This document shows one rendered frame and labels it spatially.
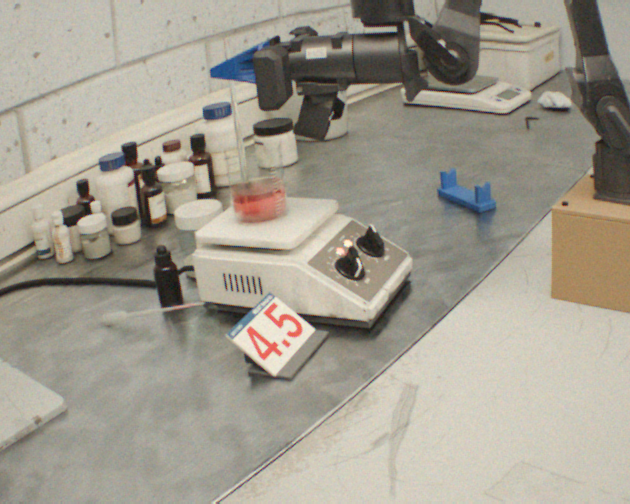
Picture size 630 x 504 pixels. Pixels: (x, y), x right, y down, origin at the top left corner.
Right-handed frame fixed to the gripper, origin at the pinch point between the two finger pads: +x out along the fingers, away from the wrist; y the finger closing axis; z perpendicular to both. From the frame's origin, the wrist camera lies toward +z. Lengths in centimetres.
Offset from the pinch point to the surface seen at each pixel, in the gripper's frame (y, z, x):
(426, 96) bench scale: 85, 23, -12
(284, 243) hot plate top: -6.5, 17.2, -3.9
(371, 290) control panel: -6.3, 22.6, -12.0
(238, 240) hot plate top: -5.3, 17.2, 1.1
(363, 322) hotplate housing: -8.6, 24.9, -11.3
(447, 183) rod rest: 29.9, 24.2, -18.0
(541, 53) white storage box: 113, 18, -41
